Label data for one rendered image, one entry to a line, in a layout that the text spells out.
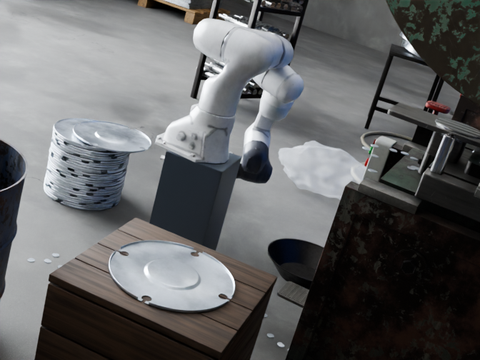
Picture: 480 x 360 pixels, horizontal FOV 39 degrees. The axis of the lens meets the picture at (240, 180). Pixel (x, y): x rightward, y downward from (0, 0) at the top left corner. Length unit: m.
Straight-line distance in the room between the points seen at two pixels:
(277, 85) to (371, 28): 6.48
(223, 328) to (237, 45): 0.80
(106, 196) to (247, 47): 0.95
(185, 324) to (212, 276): 0.22
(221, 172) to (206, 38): 0.38
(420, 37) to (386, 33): 7.28
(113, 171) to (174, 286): 1.08
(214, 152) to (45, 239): 0.68
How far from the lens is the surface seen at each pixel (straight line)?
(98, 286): 1.48
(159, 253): 1.64
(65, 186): 2.54
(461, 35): 1.29
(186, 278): 1.55
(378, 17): 8.60
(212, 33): 1.93
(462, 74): 1.30
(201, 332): 1.41
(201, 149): 1.97
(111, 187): 2.55
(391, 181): 1.65
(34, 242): 2.30
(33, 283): 2.10
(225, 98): 1.93
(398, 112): 1.75
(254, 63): 1.87
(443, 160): 1.61
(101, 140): 2.52
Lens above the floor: 1.14
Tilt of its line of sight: 21 degrees down
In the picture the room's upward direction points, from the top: 16 degrees clockwise
